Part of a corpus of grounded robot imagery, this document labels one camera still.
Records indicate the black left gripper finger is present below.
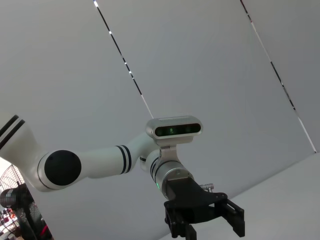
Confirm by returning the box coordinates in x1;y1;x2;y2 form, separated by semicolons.
212;198;245;237
164;206;198;240

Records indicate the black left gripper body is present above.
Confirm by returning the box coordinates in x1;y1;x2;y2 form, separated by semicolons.
163;176;229;224

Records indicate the black standing fan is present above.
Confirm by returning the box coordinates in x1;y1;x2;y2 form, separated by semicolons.
0;163;53;240

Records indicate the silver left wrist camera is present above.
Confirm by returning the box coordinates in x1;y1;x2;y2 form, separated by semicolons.
145;115;204;165

